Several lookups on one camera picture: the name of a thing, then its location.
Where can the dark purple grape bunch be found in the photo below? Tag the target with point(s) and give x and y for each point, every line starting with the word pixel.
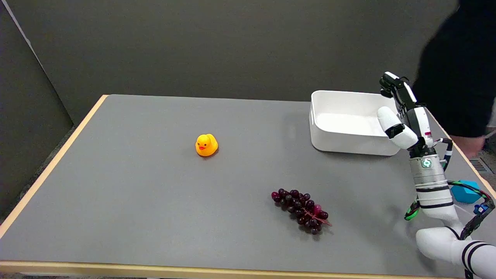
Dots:
pixel 302 211

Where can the floor vent grille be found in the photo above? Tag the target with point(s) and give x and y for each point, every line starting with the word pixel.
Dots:
pixel 481 165

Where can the person in black clothing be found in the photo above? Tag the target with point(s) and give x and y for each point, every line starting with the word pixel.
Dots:
pixel 457 73

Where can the teal cube block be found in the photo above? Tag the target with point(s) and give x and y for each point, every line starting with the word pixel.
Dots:
pixel 466 191

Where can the yellow rubber duck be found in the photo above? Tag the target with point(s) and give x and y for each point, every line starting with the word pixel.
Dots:
pixel 206 145

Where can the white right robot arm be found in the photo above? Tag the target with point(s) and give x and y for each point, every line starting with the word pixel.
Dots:
pixel 438 201

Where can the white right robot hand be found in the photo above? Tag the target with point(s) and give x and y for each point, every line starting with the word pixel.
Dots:
pixel 406 116

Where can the white plastic bin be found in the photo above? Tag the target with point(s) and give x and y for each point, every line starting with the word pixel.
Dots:
pixel 348 122

